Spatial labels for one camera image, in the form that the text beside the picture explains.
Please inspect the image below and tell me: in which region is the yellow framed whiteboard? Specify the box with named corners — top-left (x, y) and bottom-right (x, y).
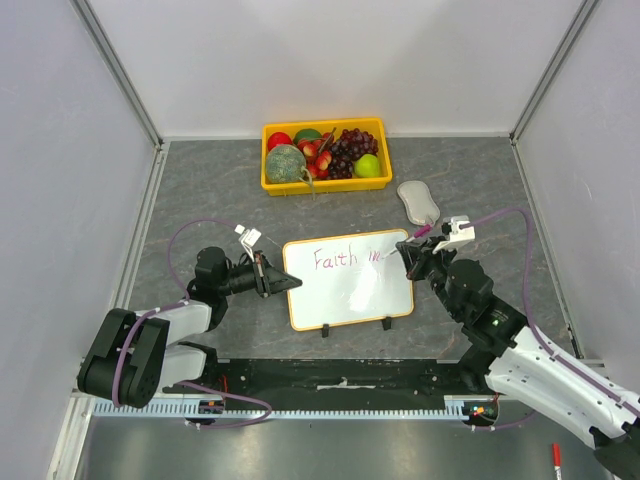
top-left (282, 229), bottom-right (414, 332)

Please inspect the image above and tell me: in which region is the green pear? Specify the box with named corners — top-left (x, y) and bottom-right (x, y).
top-left (353, 154), bottom-right (381, 178)

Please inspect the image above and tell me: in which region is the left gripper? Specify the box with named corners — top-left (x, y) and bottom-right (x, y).
top-left (218, 250), bottom-right (300, 297)

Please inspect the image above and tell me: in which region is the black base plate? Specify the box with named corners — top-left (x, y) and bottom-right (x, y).
top-left (193, 359), bottom-right (495, 411)

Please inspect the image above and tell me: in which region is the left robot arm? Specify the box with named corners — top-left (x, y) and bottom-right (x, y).
top-left (77, 247), bottom-right (303, 408)

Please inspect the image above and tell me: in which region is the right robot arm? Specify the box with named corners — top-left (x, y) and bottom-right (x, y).
top-left (396, 237), bottom-right (639, 479)

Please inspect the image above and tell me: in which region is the red apple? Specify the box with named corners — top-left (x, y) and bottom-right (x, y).
top-left (267, 131), bottom-right (293, 152)

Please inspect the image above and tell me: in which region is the red yellow cherry bunch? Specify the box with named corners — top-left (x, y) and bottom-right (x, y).
top-left (297, 132), bottom-right (334, 180)

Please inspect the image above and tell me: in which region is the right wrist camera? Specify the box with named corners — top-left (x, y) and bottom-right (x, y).
top-left (433, 215), bottom-right (475, 254)

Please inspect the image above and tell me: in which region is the red marker pen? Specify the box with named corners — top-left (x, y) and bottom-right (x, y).
top-left (552, 443), bottom-right (562, 480)

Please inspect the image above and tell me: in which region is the green netted melon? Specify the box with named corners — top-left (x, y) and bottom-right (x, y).
top-left (265, 144), bottom-right (306, 184)

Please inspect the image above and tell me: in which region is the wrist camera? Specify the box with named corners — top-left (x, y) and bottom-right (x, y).
top-left (433, 215), bottom-right (475, 254)
top-left (234, 224), bottom-right (262, 262)

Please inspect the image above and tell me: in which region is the grey round eraser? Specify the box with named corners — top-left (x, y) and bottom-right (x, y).
top-left (396, 180), bottom-right (441, 227)

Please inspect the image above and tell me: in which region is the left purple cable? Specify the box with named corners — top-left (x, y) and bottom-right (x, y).
top-left (112, 218), bottom-right (274, 430)

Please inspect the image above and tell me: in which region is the yellow plastic bin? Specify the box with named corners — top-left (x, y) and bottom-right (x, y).
top-left (260, 117), bottom-right (393, 196)

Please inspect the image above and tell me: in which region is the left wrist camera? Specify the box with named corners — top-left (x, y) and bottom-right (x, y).
top-left (234, 224), bottom-right (262, 262)

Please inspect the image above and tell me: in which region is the slotted cable duct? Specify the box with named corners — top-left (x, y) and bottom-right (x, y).
top-left (92, 396), bottom-right (469, 421)

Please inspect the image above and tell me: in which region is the white marker with magenta cap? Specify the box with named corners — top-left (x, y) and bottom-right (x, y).
top-left (382, 224), bottom-right (433, 259)

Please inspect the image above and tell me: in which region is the dark purple grape bunch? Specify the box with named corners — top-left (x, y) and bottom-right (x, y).
top-left (328, 128), bottom-right (379, 180)

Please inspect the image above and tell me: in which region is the green orange mango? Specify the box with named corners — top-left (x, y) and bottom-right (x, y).
top-left (293, 128), bottom-right (322, 146)

